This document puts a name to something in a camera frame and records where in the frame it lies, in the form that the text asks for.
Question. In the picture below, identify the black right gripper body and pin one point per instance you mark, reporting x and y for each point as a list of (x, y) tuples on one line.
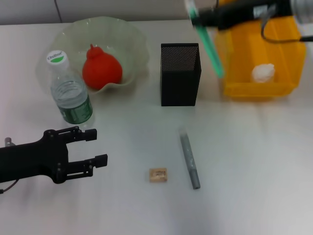
[(244, 12)]

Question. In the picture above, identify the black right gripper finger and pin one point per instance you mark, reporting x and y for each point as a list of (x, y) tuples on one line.
[(210, 20), (210, 11)]

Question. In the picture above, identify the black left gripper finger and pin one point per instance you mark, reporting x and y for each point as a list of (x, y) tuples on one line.
[(100, 160), (88, 135)]

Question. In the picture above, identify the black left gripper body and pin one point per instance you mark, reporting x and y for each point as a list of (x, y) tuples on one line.
[(31, 159)]

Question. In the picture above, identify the mint green pen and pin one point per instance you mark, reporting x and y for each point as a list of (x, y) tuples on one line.
[(211, 52)]

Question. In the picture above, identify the clear green-label water bottle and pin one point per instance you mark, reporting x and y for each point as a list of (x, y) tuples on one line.
[(73, 98)]

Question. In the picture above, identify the tan eraser block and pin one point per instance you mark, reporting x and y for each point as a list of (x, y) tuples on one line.
[(158, 175)]

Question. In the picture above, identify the white paper ball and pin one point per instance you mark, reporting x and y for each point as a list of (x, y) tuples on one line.
[(262, 73)]

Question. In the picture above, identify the orange toy fruit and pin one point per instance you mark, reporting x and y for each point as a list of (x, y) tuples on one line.
[(102, 71)]

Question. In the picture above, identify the grey pen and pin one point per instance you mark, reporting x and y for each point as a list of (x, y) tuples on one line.
[(189, 156)]

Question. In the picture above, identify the black mesh pen holder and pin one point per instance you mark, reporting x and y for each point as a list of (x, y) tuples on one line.
[(179, 88)]

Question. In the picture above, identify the pale green glass fruit plate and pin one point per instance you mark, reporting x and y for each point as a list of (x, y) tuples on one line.
[(117, 36)]

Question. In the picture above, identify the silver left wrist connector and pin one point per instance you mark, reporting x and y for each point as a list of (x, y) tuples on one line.
[(9, 142)]

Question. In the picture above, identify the yellow plastic bin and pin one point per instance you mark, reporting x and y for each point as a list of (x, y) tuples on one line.
[(283, 61)]

